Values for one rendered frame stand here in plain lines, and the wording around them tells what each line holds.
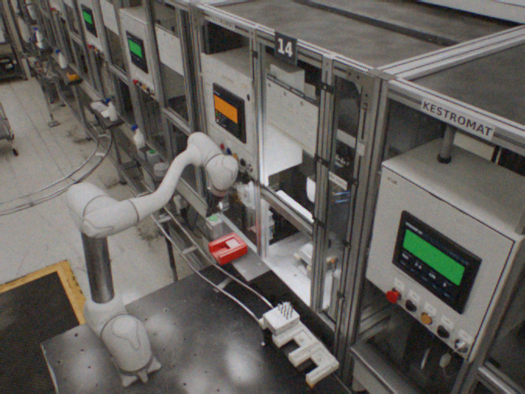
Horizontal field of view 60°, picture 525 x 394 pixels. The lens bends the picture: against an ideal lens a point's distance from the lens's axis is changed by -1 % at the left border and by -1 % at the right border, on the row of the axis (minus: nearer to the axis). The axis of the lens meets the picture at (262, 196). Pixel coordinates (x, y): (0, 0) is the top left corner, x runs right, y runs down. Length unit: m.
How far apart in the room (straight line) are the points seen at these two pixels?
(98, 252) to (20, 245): 2.38
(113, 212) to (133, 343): 0.61
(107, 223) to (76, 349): 0.86
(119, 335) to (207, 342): 0.44
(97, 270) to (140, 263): 1.73
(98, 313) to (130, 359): 0.24
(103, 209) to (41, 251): 2.45
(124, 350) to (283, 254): 0.87
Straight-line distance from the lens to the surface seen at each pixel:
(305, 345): 2.00
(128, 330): 2.05
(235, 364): 2.19
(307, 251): 2.17
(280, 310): 2.03
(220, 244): 2.34
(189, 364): 2.22
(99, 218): 1.72
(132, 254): 3.85
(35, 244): 4.27
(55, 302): 3.66
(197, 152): 2.03
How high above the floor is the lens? 2.48
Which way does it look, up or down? 35 degrees down
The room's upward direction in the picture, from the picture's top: 1 degrees counter-clockwise
